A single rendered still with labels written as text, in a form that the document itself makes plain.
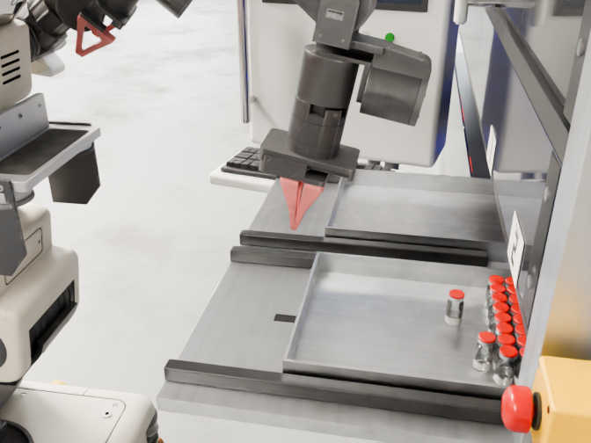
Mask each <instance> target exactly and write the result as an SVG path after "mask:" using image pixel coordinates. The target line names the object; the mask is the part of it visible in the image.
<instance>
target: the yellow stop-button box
mask: <svg viewBox="0 0 591 443"><path fill-rule="evenodd" d="M532 397H533V403H534V404H535V408H536V411H535V416H534V417H533V418H532V424H531V428H530V432H531V437H532V441H533V443H591V360H583V359H568V358H560V357H552V356H541V357H540V358H539V361H538V362H537V369H536V376H535V380H534V384H533V389H532Z"/></svg>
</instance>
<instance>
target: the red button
mask: <svg viewBox="0 0 591 443"><path fill-rule="evenodd" d="M535 411H536V408H535V404H534V403H533V397H532V392H531V389H530V388H529V387H527V386H519V385H511V386H509V387H507V388H506V390H505V392H504V394H503V396H502V399H501V418H502V420H503V423H504V426H505V427H506V428H507V429H508V430H509V431H511V432H520V433H528V432H529V430H530V428H531V424H532V418H533V417H534V416H535Z"/></svg>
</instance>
